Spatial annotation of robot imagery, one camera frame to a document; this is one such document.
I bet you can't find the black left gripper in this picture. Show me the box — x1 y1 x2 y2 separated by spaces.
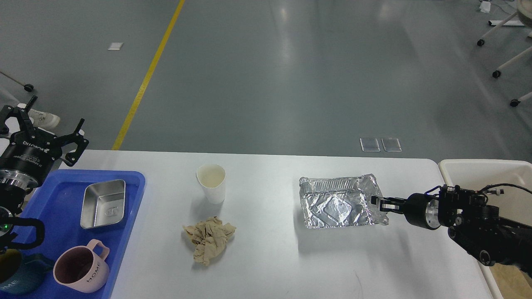
0 96 89 189

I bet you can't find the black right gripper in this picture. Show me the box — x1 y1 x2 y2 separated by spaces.
371 193 441 230

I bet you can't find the aluminium foil tray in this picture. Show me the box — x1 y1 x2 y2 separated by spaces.
299 174 389 229

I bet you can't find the stainless steel rectangular container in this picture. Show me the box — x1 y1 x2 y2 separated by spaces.
80 179 127 231

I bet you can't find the pink mug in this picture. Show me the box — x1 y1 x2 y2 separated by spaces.
52 239 110 293

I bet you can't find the white paper cup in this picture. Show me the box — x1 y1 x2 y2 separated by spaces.
196 164 226 204

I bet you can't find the brown paper napkin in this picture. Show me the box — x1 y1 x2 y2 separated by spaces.
182 216 237 267

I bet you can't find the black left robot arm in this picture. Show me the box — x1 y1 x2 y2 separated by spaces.
0 96 89 253

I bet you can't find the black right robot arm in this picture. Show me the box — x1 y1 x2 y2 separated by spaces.
371 183 532 276

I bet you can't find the person in grey trousers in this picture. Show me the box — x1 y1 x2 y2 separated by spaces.
17 103 61 131

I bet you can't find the black caster left stand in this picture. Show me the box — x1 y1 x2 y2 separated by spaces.
0 70 34 93

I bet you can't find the right clear floor plate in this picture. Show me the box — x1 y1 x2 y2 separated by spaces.
381 137 402 152

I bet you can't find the clear floor plate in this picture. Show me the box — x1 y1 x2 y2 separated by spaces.
360 137 381 152
381 137 402 152

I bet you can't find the left clear floor plate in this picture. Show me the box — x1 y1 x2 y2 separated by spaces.
360 137 381 152

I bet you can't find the white paper scrap on floor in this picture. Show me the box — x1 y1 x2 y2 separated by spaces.
108 42 124 51

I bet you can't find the blue mug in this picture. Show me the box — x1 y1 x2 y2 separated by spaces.
0 249 55 295

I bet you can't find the white plastic bin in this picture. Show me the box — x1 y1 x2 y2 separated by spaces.
438 159 532 299

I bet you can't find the white wheeled chair base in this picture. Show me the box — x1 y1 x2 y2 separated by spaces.
477 0 532 107

